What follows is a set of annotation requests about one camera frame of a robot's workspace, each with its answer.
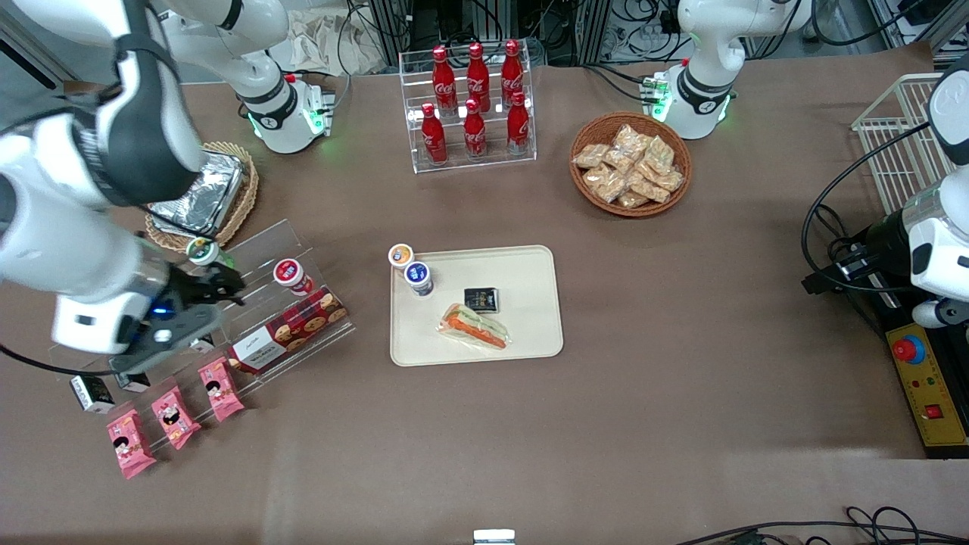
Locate foil container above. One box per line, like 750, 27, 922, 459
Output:
151, 149, 245, 232

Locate crumpled beige cloth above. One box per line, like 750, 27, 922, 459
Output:
284, 11, 387, 76

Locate yellow black control box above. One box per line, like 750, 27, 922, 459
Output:
884, 322, 969, 459

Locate blue lid cup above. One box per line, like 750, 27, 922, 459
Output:
403, 261, 435, 297

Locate red cola bottle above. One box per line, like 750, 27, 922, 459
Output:
463, 98, 488, 160
501, 39, 525, 107
466, 42, 491, 113
421, 103, 447, 164
506, 92, 531, 154
432, 45, 456, 114

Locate pink snack pack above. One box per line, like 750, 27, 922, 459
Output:
151, 385, 202, 451
197, 357, 246, 422
106, 409, 157, 480

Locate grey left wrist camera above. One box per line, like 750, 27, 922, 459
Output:
911, 298, 969, 329

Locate green lid cup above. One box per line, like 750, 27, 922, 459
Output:
187, 238, 235, 273

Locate clear acrylic stepped shelf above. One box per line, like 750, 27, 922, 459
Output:
45, 220, 357, 456

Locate clear acrylic bottle rack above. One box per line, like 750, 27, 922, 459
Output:
399, 47, 537, 175

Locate black floor cable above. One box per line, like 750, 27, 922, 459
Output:
674, 506, 969, 545

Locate black cable on table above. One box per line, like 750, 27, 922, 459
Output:
583, 64, 653, 103

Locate white wire basket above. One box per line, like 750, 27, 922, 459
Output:
852, 73, 949, 216

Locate beige plastic tray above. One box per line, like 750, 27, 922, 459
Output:
389, 244, 565, 368

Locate metal equipment rack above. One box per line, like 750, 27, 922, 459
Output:
367, 0, 614, 65

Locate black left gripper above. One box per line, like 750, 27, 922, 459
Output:
802, 212, 914, 295

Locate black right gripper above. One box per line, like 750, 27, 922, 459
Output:
167, 260, 246, 312

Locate triangular sandwich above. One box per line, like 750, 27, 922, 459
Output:
438, 303, 510, 350

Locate black looping cable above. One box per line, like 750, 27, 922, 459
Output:
801, 121, 939, 297

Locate round brown wicker basket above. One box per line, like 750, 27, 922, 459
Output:
569, 112, 693, 219

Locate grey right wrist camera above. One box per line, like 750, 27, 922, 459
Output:
110, 303, 228, 377

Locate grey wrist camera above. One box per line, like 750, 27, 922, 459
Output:
110, 303, 228, 377
911, 298, 969, 329

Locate red lid cup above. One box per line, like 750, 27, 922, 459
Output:
273, 258, 315, 296

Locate foil containers in basket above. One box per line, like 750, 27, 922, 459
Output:
144, 142, 260, 253

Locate red cookie box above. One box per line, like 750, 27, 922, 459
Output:
227, 286, 349, 374

